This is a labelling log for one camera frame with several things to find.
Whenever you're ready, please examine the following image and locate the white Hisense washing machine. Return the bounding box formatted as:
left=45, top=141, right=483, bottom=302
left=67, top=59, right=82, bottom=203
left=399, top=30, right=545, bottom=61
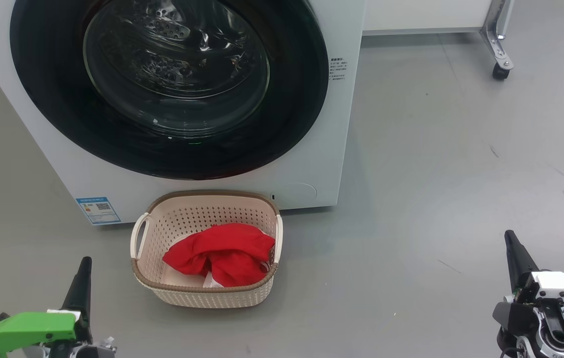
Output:
left=0, top=0, right=367, bottom=227

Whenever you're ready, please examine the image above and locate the small printed text sticker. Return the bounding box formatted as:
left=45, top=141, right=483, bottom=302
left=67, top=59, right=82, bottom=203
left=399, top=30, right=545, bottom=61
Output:
left=329, top=55, right=349, bottom=83

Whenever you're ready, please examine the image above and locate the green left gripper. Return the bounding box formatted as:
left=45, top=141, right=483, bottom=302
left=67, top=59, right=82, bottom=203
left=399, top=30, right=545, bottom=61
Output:
left=0, top=256, right=94, bottom=358

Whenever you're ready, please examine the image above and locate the cream perforated laundry basket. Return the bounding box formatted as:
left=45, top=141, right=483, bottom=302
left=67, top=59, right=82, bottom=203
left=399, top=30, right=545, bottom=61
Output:
left=130, top=189, right=284, bottom=309

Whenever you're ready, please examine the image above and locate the blue energy label sticker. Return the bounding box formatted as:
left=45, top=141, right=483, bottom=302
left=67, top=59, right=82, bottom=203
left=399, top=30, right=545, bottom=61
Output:
left=75, top=196, right=122, bottom=226

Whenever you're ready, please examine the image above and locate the black round washing machine door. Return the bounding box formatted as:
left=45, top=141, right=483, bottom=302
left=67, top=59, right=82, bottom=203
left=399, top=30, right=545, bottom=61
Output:
left=9, top=0, right=330, bottom=181

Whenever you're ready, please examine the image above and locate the red garment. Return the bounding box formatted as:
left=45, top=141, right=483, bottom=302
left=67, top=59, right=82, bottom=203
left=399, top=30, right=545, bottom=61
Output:
left=162, top=223, right=277, bottom=288

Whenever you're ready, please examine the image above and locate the metal partition leg with caster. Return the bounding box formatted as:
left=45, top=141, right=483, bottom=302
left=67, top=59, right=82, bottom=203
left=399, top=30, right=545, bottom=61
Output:
left=480, top=0, right=516, bottom=81

